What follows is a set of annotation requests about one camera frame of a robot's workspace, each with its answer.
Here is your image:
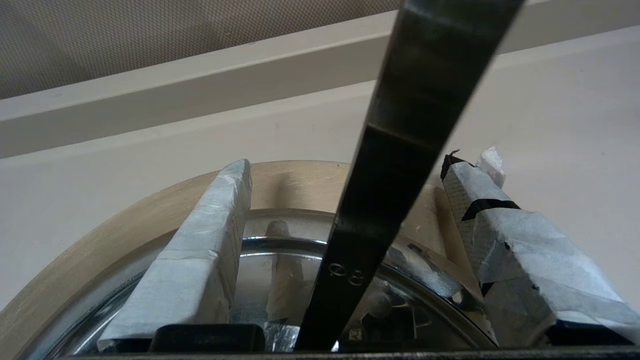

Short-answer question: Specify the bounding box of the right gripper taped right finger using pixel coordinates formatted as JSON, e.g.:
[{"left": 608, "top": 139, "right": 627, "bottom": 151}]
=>
[{"left": 440, "top": 146, "right": 640, "bottom": 348}]

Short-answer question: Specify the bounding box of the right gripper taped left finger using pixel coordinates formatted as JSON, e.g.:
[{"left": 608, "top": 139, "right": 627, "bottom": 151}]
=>
[{"left": 97, "top": 159, "right": 253, "bottom": 351}]

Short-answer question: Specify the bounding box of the steel ladle handle marked 08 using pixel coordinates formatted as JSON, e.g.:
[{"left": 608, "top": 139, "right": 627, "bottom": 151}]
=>
[{"left": 295, "top": 0, "right": 526, "bottom": 351}]

